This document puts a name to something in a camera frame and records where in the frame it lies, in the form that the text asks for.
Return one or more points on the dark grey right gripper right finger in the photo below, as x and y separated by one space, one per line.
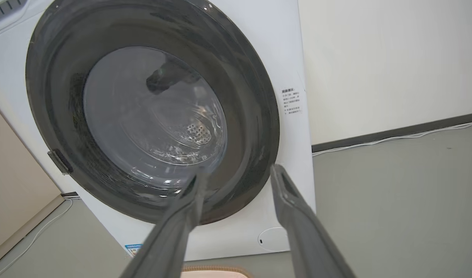
307 235

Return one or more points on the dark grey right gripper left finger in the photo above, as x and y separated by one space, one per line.
170 239

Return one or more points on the beige perforated laundry basket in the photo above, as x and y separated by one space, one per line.
214 273

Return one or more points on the round white filter cover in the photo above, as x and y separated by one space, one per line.
272 241

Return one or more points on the blue energy label sticker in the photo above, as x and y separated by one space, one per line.
132 250

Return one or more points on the small text warning sticker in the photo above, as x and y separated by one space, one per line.
291 101

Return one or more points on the black round washer door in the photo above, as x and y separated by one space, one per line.
243 116

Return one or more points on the beige board panel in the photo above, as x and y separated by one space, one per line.
16 185

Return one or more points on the white front-load washing machine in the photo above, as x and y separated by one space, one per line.
282 46

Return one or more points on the grey washer control panel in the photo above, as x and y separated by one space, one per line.
6 7

